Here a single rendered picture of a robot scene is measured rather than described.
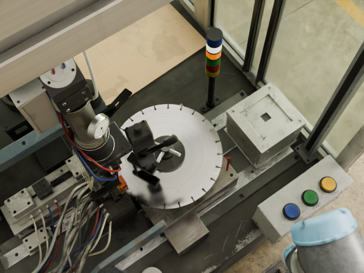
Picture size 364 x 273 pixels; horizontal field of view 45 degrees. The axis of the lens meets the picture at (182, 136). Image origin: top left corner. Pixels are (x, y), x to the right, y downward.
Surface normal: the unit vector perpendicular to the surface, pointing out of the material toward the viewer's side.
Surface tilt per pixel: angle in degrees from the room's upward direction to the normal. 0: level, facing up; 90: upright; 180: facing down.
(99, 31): 90
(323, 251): 31
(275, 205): 0
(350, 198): 0
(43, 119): 90
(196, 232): 0
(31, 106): 90
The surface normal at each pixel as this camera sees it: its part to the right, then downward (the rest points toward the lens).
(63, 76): 0.38, 0.24
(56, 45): 0.57, 0.74
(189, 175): -0.03, -0.40
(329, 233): -0.24, -0.37
